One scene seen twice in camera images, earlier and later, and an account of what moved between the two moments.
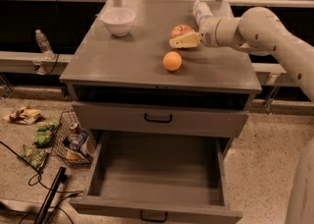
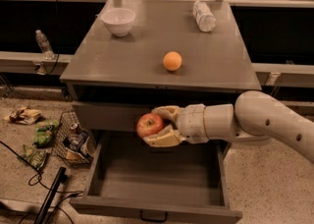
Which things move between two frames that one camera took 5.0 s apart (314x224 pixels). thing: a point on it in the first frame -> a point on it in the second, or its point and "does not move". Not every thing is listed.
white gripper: x=209 y=33 -> x=191 y=122
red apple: x=180 y=29 -> x=149 y=124
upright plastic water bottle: x=44 y=44 does not move
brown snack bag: x=25 y=115 does not move
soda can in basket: x=75 y=128 does not move
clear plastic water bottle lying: x=201 y=11 does not move
